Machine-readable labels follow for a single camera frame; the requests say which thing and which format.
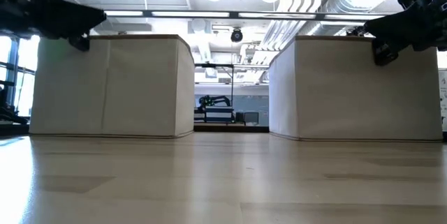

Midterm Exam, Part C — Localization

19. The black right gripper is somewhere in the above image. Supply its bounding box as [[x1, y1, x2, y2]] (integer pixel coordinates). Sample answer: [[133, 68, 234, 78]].
[[362, 0, 447, 67]]

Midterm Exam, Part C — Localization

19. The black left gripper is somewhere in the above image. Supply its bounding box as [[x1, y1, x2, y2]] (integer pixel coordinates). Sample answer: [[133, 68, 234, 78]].
[[0, 0, 108, 53]]

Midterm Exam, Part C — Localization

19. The beige fabric storage bin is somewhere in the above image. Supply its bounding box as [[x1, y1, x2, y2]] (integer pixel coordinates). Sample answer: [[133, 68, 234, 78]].
[[268, 35, 444, 142], [29, 34, 196, 139]]

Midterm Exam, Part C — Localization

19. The black equipment by window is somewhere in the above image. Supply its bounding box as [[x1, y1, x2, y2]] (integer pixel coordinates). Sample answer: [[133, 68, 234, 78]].
[[0, 80, 29, 126]]

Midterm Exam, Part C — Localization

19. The dark background monitor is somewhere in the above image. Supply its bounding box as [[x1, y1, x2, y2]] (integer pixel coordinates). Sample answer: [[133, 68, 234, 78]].
[[243, 111, 261, 126]]

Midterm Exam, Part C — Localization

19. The background workbench with boxes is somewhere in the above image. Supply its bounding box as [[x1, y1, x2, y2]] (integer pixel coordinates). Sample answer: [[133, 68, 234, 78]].
[[193, 107, 246, 126]]

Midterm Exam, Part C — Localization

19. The white wall poster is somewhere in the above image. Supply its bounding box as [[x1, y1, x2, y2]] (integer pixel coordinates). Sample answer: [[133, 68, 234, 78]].
[[438, 69, 447, 122]]

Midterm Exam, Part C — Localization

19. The black background stand frame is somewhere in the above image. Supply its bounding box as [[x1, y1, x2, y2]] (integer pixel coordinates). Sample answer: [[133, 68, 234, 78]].
[[193, 63, 235, 108]]

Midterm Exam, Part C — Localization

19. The black overhead camera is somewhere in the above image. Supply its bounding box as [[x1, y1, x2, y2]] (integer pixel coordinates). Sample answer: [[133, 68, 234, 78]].
[[230, 27, 244, 43]]

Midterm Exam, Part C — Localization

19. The black overhead frame bar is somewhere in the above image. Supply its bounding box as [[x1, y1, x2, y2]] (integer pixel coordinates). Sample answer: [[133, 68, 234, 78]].
[[103, 9, 388, 22]]

